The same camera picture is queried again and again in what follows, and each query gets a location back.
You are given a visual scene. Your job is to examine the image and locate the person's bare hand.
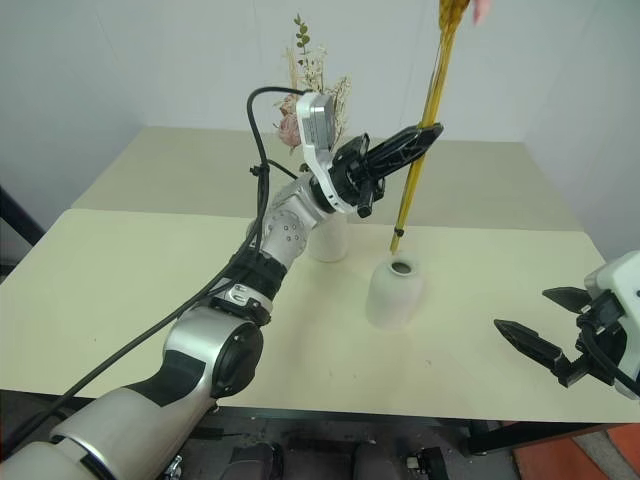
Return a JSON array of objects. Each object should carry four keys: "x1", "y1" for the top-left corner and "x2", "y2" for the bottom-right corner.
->
[{"x1": 472, "y1": 0, "x2": 495, "y2": 27}]

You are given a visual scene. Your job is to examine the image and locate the black table frame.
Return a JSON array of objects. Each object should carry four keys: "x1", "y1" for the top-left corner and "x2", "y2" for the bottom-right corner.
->
[{"x1": 199, "y1": 407, "x2": 640, "y2": 457}]

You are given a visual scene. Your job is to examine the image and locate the tall white vase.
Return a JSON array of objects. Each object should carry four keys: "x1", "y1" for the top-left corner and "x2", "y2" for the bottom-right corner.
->
[{"x1": 307, "y1": 212, "x2": 351, "y2": 264}]

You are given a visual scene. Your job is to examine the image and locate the dark shape with white part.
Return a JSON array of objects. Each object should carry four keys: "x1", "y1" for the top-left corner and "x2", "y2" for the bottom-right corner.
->
[{"x1": 403, "y1": 446, "x2": 445, "y2": 480}]

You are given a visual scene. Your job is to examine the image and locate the yellow dried wheat bouquet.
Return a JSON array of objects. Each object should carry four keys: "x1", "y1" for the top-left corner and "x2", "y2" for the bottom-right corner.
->
[{"x1": 388, "y1": 0, "x2": 474, "y2": 256}]

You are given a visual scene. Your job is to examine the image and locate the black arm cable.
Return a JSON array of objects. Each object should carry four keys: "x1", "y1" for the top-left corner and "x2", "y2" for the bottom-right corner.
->
[
  {"x1": 0, "y1": 87, "x2": 309, "y2": 457},
  {"x1": 579, "y1": 324, "x2": 619, "y2": 374}
]

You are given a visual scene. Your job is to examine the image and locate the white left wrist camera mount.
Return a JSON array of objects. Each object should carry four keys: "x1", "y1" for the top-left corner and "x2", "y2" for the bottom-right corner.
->
[{"x1": 294, "y1": 92, "x2": 351, "y2": 216}]

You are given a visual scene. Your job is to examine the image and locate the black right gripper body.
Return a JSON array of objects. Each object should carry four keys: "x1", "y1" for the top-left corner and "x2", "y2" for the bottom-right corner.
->
[{"x1": 574, "y1": 289, "x2": 629, "y2": 386}]

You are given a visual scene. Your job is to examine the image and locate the dark rounded shape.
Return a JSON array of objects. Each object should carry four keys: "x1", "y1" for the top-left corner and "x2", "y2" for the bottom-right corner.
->
[{"x1": 228, "y1": 442, "x2": 285, "y2": 480}]

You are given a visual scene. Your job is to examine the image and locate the orange floor mat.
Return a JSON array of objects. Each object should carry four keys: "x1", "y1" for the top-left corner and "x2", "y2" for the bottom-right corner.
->
[{"x1": 513, "y1": 423, "x2": 640, "y2": 480}]

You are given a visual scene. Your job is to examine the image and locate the dried pink flower bouquet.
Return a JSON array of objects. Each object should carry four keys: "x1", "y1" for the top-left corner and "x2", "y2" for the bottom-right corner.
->
[{"x1": 272, "y1": 13, "x2": 352, "y2": 159}]

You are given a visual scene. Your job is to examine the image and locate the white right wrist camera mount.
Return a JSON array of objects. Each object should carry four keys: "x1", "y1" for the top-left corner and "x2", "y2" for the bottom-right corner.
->
[{"x1": 583, "y1": 251, "x2": 640, "y2": 401}]

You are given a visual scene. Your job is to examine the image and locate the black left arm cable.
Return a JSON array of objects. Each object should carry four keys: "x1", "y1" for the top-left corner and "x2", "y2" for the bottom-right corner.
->
[{"x1": 0, "y1": 87, "x2": 309, "y2": 457}]

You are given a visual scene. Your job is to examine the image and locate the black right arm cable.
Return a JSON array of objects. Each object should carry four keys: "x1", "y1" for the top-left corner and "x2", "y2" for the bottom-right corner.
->
[{"x1": 579, "y1": 324, "x2": 619, "y2": 374}]

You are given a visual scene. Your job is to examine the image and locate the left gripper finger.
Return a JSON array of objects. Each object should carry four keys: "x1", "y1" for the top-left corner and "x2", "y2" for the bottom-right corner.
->
[
  {"x1": 379, "y1": 135, "x2": 441, "y2": 177},
  {"x1": 368, "y1": 122, "x2": 445, "y2": 164}
]

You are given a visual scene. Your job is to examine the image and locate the short white vase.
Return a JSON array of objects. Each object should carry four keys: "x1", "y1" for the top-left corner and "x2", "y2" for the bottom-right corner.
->
[{"x1": 366, "y1": 254, "x2": 427, "y2": 332}]

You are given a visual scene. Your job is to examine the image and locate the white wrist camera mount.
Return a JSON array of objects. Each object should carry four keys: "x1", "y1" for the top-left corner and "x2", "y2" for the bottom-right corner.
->
[
  {"x1": 583, "y1": 251, "x2": 640, "y2": 401},
  {"x1": 294, "y1": 92, "x2": 351, "y2": 216}
]

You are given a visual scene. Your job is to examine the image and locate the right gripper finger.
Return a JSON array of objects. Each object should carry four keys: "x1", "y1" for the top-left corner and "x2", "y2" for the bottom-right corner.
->
[
  {"x1": 493, "y1": 318, "x2": 589, "y2": 389},
  {"x1": 542, "y1": 286, "x2": 594, "y2": 314}
]

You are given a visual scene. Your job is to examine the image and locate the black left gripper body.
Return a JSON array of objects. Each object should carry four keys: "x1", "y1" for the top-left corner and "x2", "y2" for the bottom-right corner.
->
[{"x1": 328, "y1": 133, "x2": 387, "y2": 219}]

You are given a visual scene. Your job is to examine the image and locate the black metal stand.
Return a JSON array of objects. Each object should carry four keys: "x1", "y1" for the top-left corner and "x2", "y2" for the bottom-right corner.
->
[{"x1": 0, "y1": 184, "x2": 47, "y2": 281}]

